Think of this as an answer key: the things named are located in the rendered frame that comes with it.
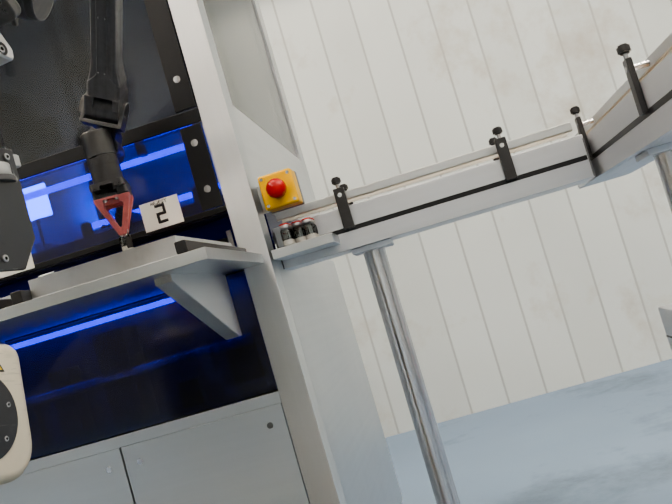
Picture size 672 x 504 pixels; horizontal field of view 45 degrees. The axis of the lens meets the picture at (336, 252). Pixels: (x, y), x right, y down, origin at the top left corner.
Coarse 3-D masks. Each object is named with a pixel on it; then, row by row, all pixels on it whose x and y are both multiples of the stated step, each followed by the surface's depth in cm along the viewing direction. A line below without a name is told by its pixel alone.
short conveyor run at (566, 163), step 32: (448, 160) 176; (480, 160) 181; (512, 160) 171; (544, 160) 171; (576, 160) 170; (352, 192) 178; (416, 192) 174; (448, 192) 173; (480, 192) 172; (512, 192) 172; (544, 192) 174; (320, 224) 177; (352, 224) 175; (384, 224) 175; (416, 224) 174; (320, 256) 176
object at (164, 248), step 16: (160, 240) 132; (176, 240) 132; (192, 240) 140; (208, 240) 150; (112, 256) 133; (128, 256) 132; (144, 256) 132; (160, 256) 131; (64, 272) 134; (80, 272) 133; (96, 272) 133; (112, 272) 133; (32, 288) 134; (48, 288) 134; (64, 288) 134
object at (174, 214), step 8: (160, 200) 170; (168, 200) 170; (176, 200) 170; (144, 208) 170; (152, 208) 170; (160, 208) 170; (168, 208) 170; (176, 208) 170; (144, 216) 170; (152, 216) 170; (160, 216) 170; (168, 216) 170; (176, 216) 170; (144, 224) 170; (152, 224) 170; (160, 224) 170; (168, 224) 170
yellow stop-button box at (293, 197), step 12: (288, 168) 166; (264, 180) 167; (288, 180) 166; (264, 192) 167; (288, 192) 166; (300, 192) 171; (264, 204) 167; (276, 204) 166; (288, 204) 166; (300, 204) 172
